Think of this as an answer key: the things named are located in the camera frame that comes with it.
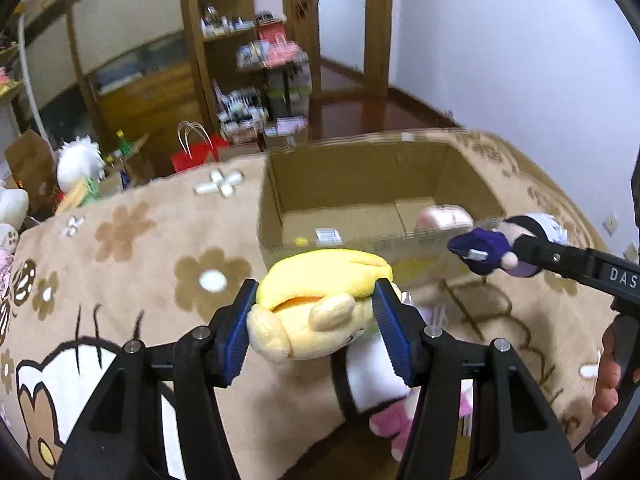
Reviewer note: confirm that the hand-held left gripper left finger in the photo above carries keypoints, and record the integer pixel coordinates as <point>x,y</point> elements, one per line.
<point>239,332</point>

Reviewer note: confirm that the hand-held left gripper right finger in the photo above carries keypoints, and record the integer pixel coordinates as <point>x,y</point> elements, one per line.
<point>392,332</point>

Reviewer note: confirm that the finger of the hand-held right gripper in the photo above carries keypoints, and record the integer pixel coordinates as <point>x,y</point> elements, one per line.
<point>525,222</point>
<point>555,259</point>

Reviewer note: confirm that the purple plush doll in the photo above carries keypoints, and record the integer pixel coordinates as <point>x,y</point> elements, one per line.
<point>487,247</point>

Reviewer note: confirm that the yellow plush toy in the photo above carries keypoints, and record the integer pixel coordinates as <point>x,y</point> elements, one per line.
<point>320,280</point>

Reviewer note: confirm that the person's right hand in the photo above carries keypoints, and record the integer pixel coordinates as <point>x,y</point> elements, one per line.
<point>605,390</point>

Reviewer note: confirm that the white and pink plush toy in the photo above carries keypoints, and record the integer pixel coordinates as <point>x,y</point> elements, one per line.
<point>372,375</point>

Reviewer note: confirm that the pink round plush toy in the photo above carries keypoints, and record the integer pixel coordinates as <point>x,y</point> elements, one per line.
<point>445,217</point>

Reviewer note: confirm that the brown printed flower blanket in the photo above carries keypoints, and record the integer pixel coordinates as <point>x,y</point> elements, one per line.
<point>150,260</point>

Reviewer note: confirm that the red paper bag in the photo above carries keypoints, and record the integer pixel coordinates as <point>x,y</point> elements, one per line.
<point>197,155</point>

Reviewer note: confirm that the green bottle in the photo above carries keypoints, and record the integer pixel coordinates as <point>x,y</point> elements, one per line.
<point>123,144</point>

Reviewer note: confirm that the white-haired plush doll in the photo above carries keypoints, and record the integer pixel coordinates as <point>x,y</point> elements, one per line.
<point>80,162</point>

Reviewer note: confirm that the rack of small goods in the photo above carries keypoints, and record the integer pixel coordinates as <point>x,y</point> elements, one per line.
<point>270,85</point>

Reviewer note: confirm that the brown flat cardboard box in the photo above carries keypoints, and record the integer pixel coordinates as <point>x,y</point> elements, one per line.
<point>30,165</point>

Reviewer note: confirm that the wooden bookshelf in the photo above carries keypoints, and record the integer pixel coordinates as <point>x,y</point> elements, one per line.
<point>220,50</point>

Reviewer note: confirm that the wooden sliding-door wardrobe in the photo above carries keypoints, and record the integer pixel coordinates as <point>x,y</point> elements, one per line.
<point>135,60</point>

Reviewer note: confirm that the white pipe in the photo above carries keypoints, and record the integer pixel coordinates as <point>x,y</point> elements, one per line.
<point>31,85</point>

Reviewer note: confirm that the white wall socket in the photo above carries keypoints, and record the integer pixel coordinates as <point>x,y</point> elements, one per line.
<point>610,224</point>

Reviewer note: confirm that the wooden door frame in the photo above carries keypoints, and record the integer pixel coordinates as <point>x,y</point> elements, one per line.
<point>372,30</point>

